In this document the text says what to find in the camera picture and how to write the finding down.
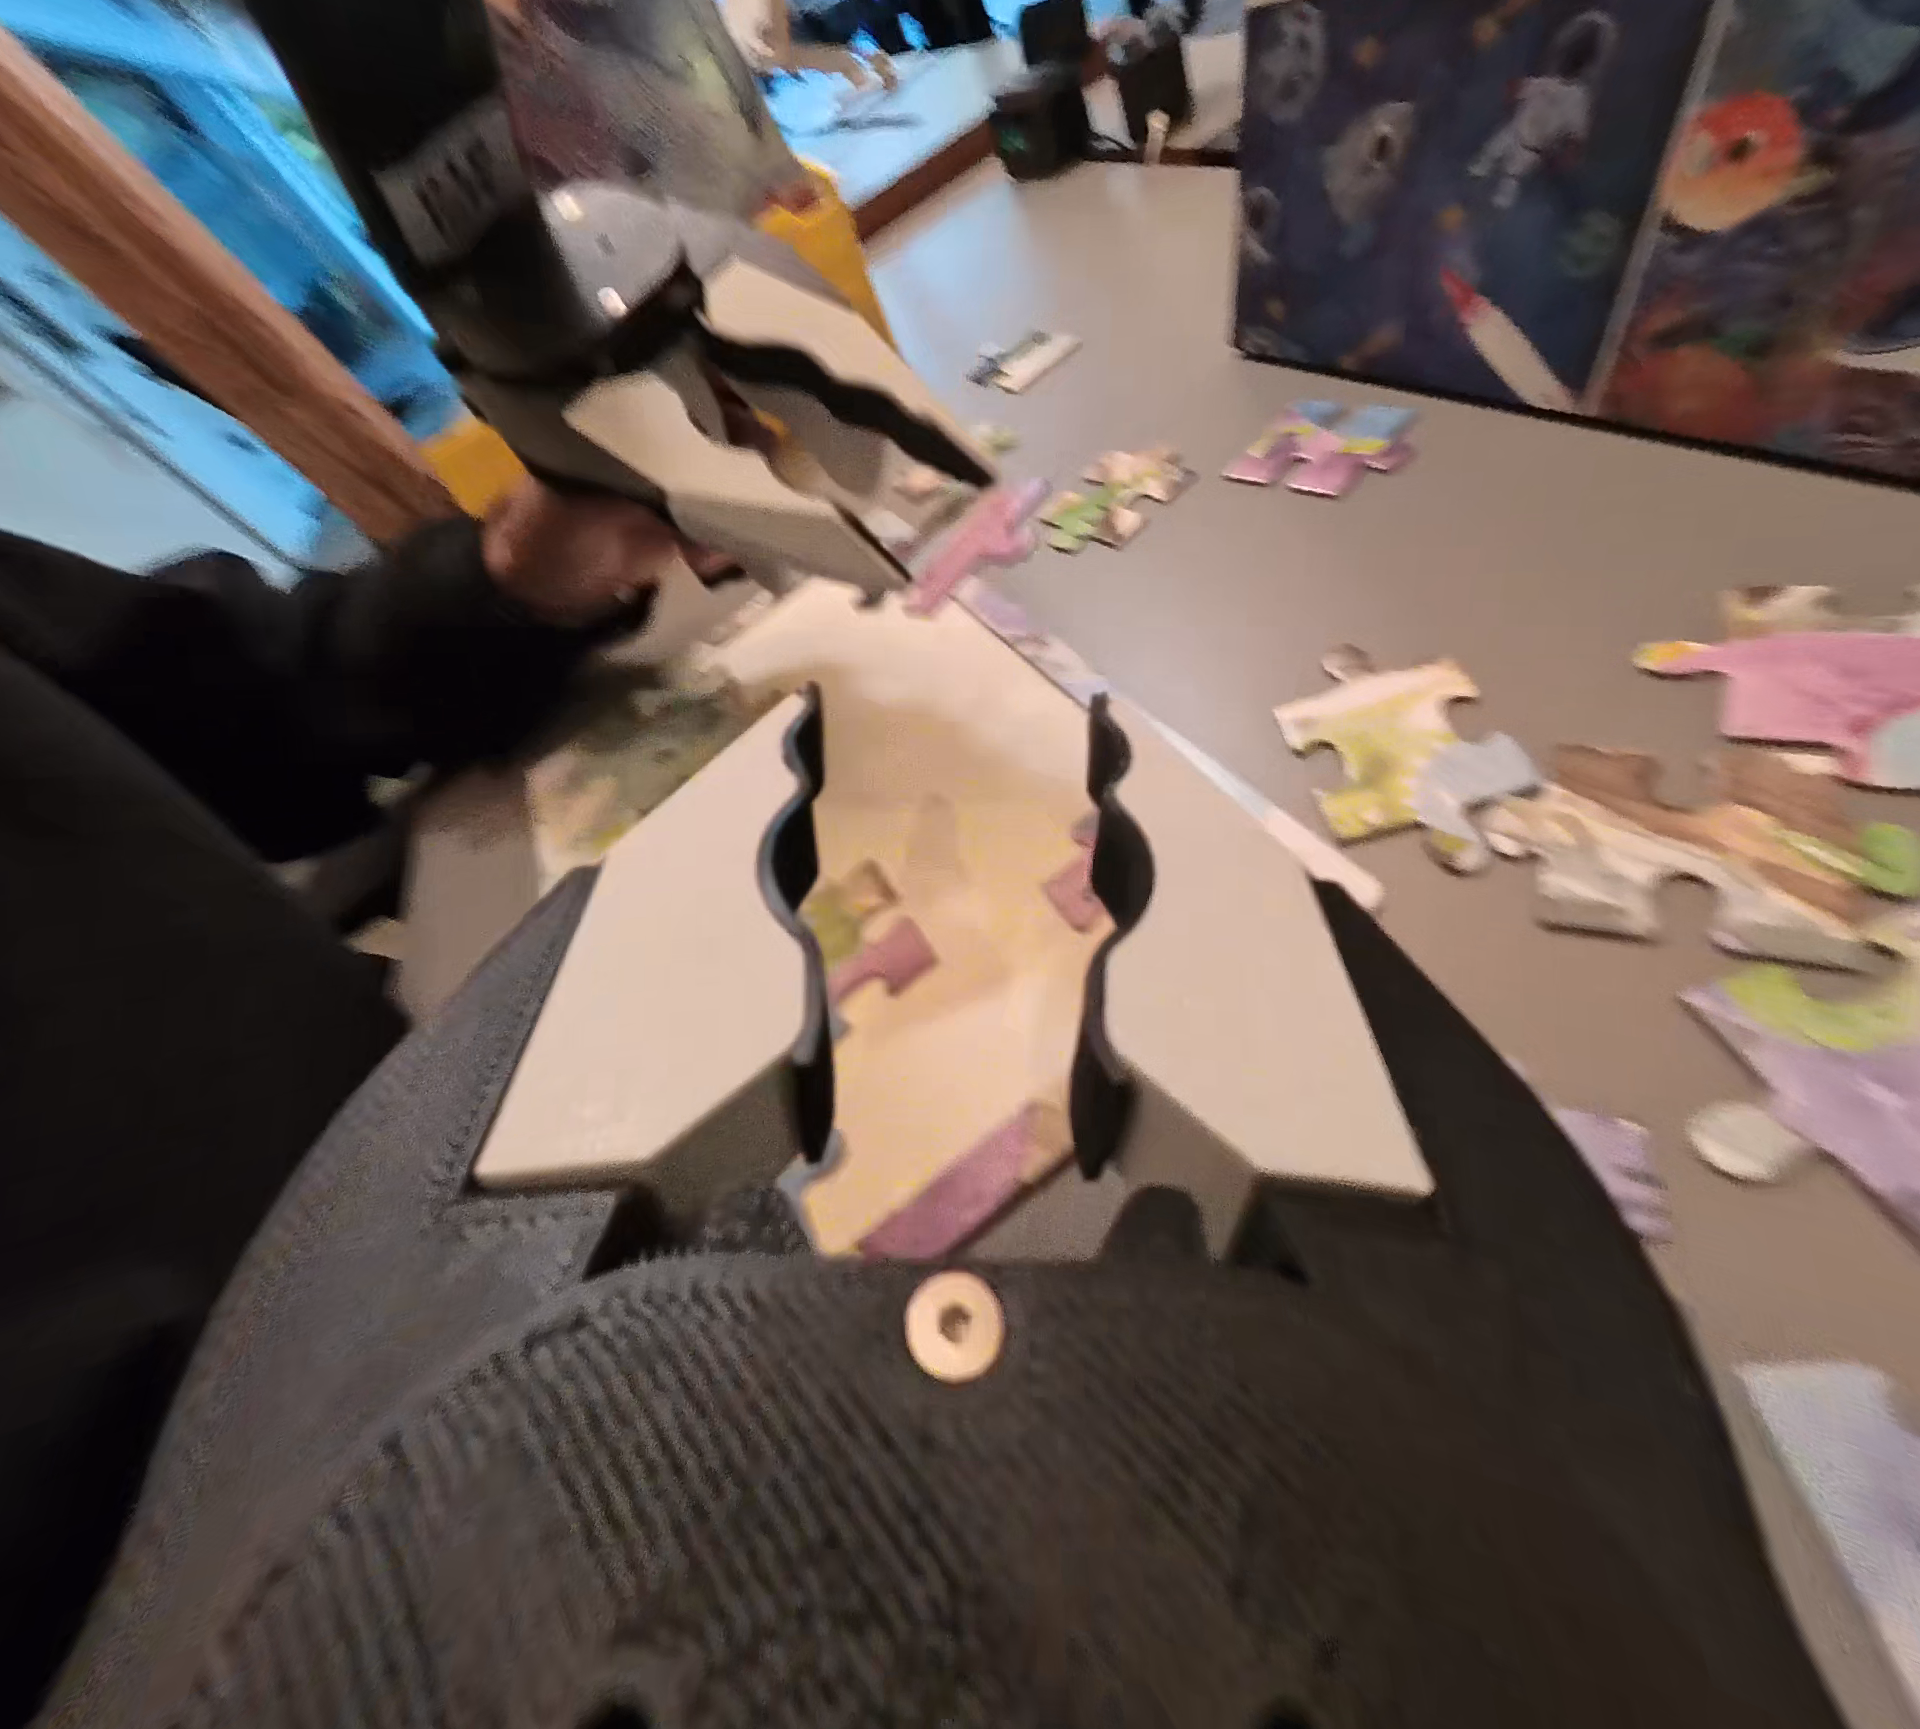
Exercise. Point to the person's left hand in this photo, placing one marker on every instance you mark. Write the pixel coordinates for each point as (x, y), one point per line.
(570, 560)

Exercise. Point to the animal picture board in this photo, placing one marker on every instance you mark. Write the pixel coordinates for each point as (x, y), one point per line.
(1499, 183)

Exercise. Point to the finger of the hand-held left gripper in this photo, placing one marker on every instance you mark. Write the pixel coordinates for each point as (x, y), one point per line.
(840, 425)
(750, 523)

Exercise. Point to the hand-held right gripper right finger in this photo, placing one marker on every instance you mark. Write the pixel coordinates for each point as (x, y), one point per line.
(1261, 1011)

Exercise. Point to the brown wooden desk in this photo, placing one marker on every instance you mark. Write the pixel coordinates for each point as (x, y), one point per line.
(901, 124)

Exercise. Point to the ocean picture puzzle board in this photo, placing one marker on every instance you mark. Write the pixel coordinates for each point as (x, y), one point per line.
(632, 34)

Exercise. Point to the jigsaw puzzle pieces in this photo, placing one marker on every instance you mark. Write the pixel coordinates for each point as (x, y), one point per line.
(1380, 741)

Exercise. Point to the pink spotted back puzzle piece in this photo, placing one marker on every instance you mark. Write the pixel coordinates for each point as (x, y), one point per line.
(976, 544)

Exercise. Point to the yellow plastic bin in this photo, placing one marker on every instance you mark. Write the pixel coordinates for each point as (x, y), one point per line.
(816, 245)

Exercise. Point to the person's left forearm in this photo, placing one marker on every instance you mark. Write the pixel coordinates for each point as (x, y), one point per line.
(227, 680)

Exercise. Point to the small black charger dock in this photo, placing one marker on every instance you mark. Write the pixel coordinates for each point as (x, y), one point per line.
(1147, 79)

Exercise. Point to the light wooden beam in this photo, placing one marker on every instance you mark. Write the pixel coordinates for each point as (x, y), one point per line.
(196, 289)

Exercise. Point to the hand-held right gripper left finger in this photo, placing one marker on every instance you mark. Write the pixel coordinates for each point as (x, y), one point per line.
(643, 1011)

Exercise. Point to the black charger box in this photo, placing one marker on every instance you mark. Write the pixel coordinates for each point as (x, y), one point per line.
(1043, 112)

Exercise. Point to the white puzzle tray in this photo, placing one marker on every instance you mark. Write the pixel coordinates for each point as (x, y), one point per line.
(961, 741)

